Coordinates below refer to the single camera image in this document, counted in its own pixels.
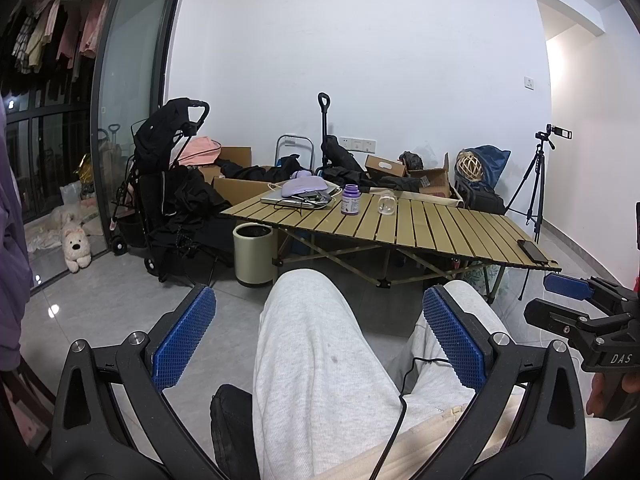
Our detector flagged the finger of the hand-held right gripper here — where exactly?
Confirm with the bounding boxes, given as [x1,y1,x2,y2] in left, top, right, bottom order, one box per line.
[543,273,632,311]
[523,297,608,347]

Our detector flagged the white wall sockets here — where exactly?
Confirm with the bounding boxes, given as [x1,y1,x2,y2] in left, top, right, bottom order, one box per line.
[339,135,377,154]

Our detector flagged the rattan ball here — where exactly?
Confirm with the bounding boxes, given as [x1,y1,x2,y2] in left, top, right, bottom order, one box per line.
[454,149,484,182]

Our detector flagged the small cardboard box with slot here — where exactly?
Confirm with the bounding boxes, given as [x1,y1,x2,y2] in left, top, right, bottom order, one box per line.
[364,154,407,179]

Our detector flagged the cream round trash bin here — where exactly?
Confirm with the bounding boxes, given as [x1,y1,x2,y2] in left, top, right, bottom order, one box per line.
[232,223,279,289]

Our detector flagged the blue bag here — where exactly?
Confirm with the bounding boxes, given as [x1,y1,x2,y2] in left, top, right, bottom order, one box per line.
[472,144,512,192]

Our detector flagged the white plush dog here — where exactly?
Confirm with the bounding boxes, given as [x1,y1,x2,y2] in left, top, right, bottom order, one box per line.
[60,227,93,274]

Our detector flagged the person's right leg grey trousers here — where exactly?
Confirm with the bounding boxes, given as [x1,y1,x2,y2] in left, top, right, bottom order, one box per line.
[397,279,521,401]

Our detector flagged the row of hanging clothes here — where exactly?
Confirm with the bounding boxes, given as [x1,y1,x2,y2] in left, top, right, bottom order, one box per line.
[0,0,115,78]

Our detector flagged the black cable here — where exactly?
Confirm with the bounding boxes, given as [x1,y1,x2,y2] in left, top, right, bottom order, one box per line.
[371,357,452,480]

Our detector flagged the glass sliding door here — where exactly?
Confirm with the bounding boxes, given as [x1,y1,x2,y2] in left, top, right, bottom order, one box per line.
[89,0,187,257]

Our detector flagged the black stroller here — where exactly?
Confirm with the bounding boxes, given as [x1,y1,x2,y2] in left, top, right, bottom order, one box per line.
[110,98,232,282]

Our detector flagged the silver laptop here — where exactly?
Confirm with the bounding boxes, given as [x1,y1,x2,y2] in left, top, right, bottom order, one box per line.
[259,186,338,209]

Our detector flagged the beige paper roll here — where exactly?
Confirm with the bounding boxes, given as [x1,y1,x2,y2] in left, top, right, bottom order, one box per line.
[369,185,467,208]

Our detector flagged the open cardboard box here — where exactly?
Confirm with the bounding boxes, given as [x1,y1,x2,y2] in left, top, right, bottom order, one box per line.
[212,146,253,172]
[212,176,275,207]

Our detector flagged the black folded cart bag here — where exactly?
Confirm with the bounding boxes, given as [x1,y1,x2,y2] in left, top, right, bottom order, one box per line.
[319,136,373,187]

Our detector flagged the wooden slat folding table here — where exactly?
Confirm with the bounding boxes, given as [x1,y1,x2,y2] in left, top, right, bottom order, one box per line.
[219,189,563,306]

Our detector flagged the black backpack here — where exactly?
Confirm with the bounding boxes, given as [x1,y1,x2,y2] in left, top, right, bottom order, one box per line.
[456,179,507,216]

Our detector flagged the lavender cap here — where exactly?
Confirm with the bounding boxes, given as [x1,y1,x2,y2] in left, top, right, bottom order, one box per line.
[280,175,331,198]

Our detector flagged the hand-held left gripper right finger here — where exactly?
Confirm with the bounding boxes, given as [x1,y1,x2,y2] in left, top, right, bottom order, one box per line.
[423,284,587,480]

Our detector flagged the person's left leg grey trousers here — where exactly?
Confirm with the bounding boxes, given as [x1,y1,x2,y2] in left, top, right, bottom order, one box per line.
[252,268,476,480]

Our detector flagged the black smartphone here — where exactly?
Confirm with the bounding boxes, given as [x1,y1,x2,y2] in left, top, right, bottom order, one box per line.
[517,239,550,265]

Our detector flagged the black cushion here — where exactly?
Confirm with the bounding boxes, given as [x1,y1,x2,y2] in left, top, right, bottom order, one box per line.
[209,383,257,480]

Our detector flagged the gold foil bag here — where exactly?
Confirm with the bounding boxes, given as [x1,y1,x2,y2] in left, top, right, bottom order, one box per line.
[75,154,97,187]

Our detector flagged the printed cardboard box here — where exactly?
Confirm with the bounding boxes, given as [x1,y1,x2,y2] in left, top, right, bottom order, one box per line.
[407,153,460,199]

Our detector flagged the purple pill bottle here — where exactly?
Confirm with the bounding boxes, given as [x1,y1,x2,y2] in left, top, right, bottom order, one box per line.
[341,184,361,217]

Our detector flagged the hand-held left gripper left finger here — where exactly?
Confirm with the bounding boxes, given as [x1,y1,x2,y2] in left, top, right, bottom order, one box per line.
[50,283,236,480]

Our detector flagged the person's leg grey trousers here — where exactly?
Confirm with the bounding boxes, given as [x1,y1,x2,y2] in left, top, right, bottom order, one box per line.
[397,279,521,401]
[252,268,476,480]

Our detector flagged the black cart handle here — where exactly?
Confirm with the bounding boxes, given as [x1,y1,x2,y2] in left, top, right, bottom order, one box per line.
[317,92,332,171]

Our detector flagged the black tripod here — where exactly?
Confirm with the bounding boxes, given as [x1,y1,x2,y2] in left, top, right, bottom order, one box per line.
[504,131,557,247]

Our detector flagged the pink cloth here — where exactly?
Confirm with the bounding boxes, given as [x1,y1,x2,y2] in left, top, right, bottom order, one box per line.
[177,137,224,166]

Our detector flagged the black clothes pile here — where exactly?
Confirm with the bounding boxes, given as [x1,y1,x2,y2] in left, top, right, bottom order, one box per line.
[162,164,232,223]

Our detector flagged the person's right hand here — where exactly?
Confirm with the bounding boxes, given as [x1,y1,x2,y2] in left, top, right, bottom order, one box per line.
[586,373,624,417]

